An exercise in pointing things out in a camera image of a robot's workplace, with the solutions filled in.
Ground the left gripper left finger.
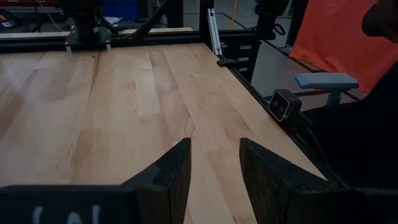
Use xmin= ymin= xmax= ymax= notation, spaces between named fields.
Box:
xmin=121 ymin=138 xmax=193 ymax=224

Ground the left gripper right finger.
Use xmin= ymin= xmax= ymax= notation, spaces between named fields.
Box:
xmin=239 ymin=138 xmax=343 ymax=224

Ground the blue-grey chair armrest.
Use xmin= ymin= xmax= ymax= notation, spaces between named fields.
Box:
xmin=294 ymin=72 xmax=360 ymax=106

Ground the black drawer unit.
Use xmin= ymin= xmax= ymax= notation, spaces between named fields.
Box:
xmin=221 ymin=30 xmax=262 ymax=82

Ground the silver aluminium strip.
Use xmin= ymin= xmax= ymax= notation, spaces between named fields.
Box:
xmin=207 ymin=7 xmax=223 ymax=57

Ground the orange cloth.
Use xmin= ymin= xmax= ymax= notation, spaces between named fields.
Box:
xmin=289 ymin=0 xmax=398 ymax=95

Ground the black stand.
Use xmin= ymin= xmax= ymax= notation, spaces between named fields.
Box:
xmin=254 ymin=0 xmax=290 ymax=41

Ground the blue storage bin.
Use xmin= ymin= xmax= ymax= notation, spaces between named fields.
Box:
xmin=101 ymin=0 xmax=140 ymax=21

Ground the small black silver camera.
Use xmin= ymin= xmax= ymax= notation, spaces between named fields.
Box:
xmin=267 ymin=89 xmax=303 ymax=123

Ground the black aluminium table frame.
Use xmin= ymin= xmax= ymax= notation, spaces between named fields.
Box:
xmin=0 ymin=0 xmax=351 ymax=189

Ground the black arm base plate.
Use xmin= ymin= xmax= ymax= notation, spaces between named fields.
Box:
xmin=64 ymin=26 xmax=113 ymax=50

